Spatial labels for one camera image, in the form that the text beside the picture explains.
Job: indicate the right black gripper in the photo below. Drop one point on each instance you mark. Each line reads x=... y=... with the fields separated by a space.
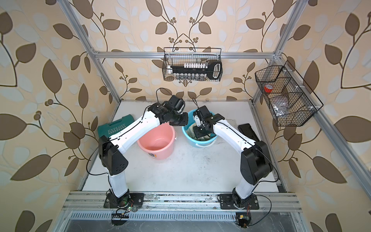
x=197 y=133

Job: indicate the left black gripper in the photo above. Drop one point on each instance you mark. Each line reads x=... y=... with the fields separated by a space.
x=184 y=121

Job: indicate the beige cleaning cloth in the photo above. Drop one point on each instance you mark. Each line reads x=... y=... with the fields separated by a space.
x=190 y=132

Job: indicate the light blue plastic bucket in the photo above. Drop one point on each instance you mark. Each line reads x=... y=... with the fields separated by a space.
x=202 y=142

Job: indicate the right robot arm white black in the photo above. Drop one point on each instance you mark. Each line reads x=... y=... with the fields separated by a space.
x=255 y=162

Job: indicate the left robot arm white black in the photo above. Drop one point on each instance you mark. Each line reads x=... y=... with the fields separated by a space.
x=111 y=149

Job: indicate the pink plastic bucket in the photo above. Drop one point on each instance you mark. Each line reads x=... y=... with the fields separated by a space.
x=159 y=142

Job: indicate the black flat case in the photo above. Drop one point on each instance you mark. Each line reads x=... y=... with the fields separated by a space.
x=247 y=130

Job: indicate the green tool case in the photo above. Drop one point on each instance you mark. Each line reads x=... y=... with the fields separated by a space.
x=114 y=127

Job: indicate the clear plastic bag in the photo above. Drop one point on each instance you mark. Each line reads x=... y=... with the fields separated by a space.
x=280 y=105

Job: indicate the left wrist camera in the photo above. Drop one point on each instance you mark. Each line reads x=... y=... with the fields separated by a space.
x=175 y=104

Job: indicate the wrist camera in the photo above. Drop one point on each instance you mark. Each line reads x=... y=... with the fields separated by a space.
x=201 y=113
x=175 y=104

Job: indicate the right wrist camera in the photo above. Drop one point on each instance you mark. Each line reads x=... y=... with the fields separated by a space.
x=201 y=113

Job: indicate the black socket holder rail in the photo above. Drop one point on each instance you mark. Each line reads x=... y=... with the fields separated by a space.
x=198 y=71

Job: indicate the back wire basket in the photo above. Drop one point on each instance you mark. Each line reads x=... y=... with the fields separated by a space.
x=181 y=55

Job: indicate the wire basket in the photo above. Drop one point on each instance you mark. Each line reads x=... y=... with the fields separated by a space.
x=181 y=55
x=286 y=81

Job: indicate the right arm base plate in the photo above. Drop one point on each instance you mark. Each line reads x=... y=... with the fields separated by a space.
x=226 y=201

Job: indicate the right wire basket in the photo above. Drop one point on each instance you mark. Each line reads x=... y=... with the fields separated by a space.
x=286 y=81

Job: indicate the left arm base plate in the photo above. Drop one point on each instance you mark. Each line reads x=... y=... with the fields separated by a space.
x=136 y=200

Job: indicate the aluminium front rail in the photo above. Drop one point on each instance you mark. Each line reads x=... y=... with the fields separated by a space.
x=183 y=201

